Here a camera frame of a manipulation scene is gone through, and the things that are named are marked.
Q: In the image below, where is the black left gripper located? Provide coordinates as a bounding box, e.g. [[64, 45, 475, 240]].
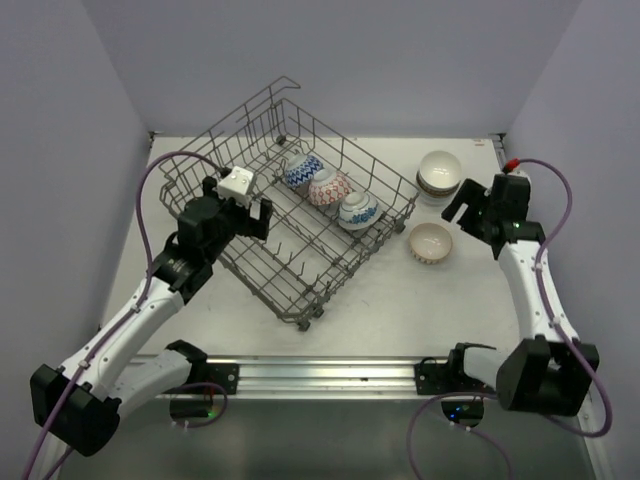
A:
[[203, 176, 272, 262]]

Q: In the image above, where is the red dotted pattern bowl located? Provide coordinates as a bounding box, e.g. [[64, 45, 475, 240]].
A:
[[416, 172, 460, 198]]

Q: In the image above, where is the plain white bowl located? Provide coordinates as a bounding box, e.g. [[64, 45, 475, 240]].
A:
[[421, 196, 450, 209]]

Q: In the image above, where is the blue zigzag bowl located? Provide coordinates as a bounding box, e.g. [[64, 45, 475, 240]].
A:
[[284, 153, 324, 189]]

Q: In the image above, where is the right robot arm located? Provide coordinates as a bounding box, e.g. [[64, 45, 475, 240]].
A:
[[441, 174, 599, 417]]

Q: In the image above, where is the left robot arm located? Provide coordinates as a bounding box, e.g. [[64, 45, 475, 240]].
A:
[[30, 167, 273, 457]]

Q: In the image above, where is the red lattice bowl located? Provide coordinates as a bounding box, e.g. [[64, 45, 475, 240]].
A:
[[308, 169, 353, 206]]

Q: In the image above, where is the blue floral white bowl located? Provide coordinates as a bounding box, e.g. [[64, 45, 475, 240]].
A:
[[338, 191, 382, 231]]

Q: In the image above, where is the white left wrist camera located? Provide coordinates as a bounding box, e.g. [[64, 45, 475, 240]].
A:
[[217, 166, 255, 209]]

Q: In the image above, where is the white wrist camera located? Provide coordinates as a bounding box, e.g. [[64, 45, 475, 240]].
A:
[[217, 166, 255, 209], [501, 158, 531, 181]]

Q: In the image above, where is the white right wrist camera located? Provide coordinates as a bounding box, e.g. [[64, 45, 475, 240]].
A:
[[501, 158, 531, 181]]

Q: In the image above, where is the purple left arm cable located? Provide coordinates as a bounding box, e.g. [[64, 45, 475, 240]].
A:
[[19, 151, 226, 480]]

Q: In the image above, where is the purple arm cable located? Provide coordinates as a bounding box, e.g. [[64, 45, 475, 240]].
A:
[[405, 158, 614, 480], [19, 151, 226, 480]]

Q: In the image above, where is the grey wire dish rack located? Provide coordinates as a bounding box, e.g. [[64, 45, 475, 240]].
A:
[[159, 76, 418, 332]]

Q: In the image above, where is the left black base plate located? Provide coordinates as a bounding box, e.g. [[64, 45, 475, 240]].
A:
[[187, 362, 240, 395]]

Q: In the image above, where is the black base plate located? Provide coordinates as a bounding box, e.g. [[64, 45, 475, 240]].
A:
[[187, 362, 240, 395], [413, 357, 495, 396]]

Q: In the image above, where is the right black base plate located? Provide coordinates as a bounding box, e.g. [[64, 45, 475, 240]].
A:
[[413, 357, 495, 396]]

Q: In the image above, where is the aluminium mounting rail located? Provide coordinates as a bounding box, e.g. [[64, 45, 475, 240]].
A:
[[69, 354, 586, 401]]

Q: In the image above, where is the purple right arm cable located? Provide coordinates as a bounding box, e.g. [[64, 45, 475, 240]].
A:
[[405, 158, 614, 480]]

